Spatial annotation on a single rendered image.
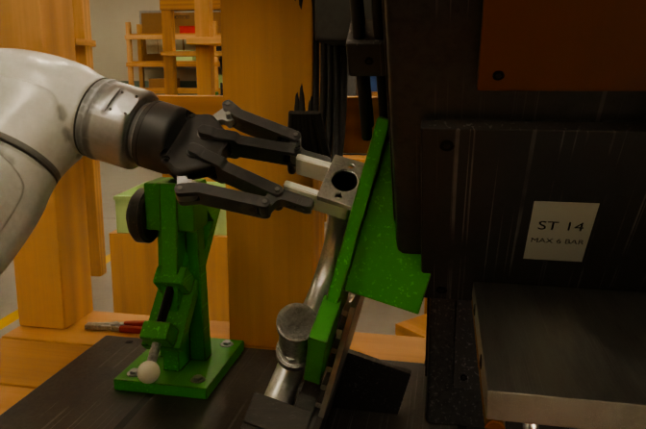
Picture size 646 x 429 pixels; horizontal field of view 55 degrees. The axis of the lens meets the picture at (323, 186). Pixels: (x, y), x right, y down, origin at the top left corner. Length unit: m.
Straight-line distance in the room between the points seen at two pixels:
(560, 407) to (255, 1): 0.71
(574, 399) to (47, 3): 0.95
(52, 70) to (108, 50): 11.05
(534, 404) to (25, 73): 0.57
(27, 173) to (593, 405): 0.54
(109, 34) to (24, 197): 11.11
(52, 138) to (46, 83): 0.06
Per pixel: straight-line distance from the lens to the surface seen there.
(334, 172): 0.62
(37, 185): 0.69
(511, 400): 0.38
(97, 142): 0.68
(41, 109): 0.69
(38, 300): 1.17
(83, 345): 1.09
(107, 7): 11.80
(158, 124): 0.65
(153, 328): 0.82
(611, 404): 0.39
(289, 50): 0.91
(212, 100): 1.05
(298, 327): 0.57
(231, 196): 0.62
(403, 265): 0.55
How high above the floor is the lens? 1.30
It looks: 10 degrees down
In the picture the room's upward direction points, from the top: straight up
